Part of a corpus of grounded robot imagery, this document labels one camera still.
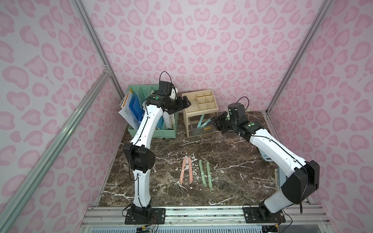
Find green fruit knife right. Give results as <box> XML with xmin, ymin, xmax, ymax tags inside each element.
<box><xmin>206</xmin><ymin>162</ymin><xmax>213</xmax><ymax>190</ymax></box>

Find green fruit knife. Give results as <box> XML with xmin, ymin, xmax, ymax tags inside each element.
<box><xmin>199</xmin><ymin>160</ymin><xmax>207</xmax><ymax>187</ymax></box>
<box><xmin>206</xmin><ymin>162</ymin><xmax>213</xmax><ymax>190</ymax></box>

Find grey blue calculator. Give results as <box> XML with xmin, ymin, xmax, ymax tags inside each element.
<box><xmin>259</xmin><ymin>149</ymin><xmax>273</xmax><ymax>162</ymax></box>

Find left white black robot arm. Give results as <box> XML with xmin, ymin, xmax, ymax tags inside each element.
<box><xmin>123</xmin><ymin>81</ymin><xmax>191</xmax><ymax>218</ymax></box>

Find green file organizer box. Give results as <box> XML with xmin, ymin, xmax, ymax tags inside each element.
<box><xmin>127</xmin><ymin>84</ymin><xmax>179</xmax><ymax>139</ymax></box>

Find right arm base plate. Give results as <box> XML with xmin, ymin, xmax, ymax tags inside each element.
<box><xmin>242</xmin><ymin>207</ymin><xmax>286</xmax><ymax>225</ymax></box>

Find pink fruit knife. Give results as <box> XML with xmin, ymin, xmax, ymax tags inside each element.
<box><xmin>187</xmin><ymin>157</ymin><xmax>193</xmax><ymax>184</ymax></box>
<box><xmin>179</xmin><ymin>158</ymin><xmax>187</xmax><ymax>185</ymax></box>

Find green fruit knife left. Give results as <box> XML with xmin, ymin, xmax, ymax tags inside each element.
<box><xmin>199</xmin><ymin>160</ymin><xmax>207</xmax><ymax>187</ymax></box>

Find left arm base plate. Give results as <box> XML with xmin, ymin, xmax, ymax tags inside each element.
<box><xmin>125</xmin><ymin>206</ymin><xmax>166</xmax><ymax>225</ymax></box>

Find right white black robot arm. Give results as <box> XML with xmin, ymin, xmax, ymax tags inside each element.
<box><xmin>212</xmin><ymin>103</ymin><xmax>320</xmax><ymax>221</ymax></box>

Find aluminium front rail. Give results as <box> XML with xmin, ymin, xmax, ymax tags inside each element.
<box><xmin>79</xmin><ymin>203</ymin><xmax>334</xmax><ymax>233</ymax></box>

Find pink fruit knife left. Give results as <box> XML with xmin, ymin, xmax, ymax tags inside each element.
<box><xmin>179</xmin><ymin>158</ymin><xmax>187</xmax><ymax>185</ymax></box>

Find beige three-drawer organizer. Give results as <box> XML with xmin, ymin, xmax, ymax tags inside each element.
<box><xmin>182</xmin><ymin>89</ymin><xmax>219</xmax><ymax>137</ymax></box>

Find pink fruit knife right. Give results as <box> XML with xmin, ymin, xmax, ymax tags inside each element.
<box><xmin>187</xmin><ymin>157</ymin><xmax>193</xmax><ymax>184</ymax></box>

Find blue folders in organizer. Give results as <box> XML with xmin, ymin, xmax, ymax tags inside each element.
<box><xmin>129</xmin><ymin>91</ymin><xmax>145</xmax><ymax>129</ymax></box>

